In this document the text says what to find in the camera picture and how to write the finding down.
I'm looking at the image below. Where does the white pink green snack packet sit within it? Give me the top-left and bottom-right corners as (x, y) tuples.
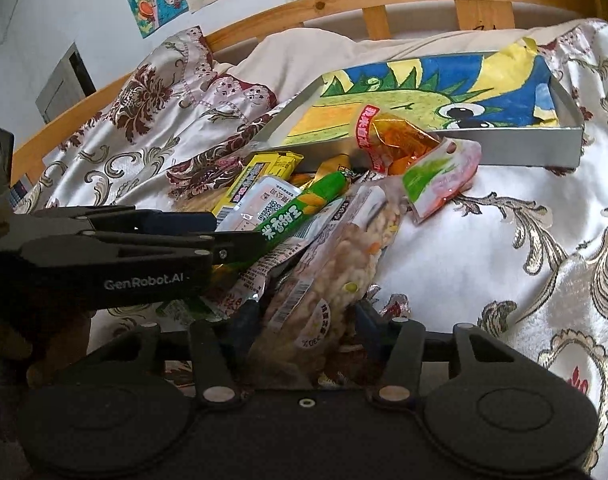
(401, 138), (482, 223)

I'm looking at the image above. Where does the grey wall cabinet door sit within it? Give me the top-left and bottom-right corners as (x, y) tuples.
(35, 44), (96, 124)

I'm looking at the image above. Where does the clear puffed rice bar packet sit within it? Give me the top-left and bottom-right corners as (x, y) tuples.
(249, 177), (408, 389)

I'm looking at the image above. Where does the yellow snack packet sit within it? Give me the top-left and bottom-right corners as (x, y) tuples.
(213, 151), (304, 222)

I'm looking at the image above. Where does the orange jelly snack bag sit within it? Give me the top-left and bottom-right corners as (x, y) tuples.
(351, 104), (441, 174)

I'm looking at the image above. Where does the gold foil snack packet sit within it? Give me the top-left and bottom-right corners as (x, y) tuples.
(289, 154), (351, 190)

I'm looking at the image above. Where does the green corn sausage packet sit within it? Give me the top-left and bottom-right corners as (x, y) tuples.
(213, 168), (355, 281)

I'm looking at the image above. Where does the grey tray with dinosaur drawing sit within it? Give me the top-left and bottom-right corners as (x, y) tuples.
(256, 39), (584, 169)

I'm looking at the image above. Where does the wooden bed frame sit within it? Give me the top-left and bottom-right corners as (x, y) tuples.
(11, 0), (604, 184)

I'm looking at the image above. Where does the cream blanket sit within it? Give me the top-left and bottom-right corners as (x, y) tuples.
(218, 20), (580, 103)

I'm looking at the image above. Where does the floral satin bedspread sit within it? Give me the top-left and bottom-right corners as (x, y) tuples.
(18, 20), (608, 479)

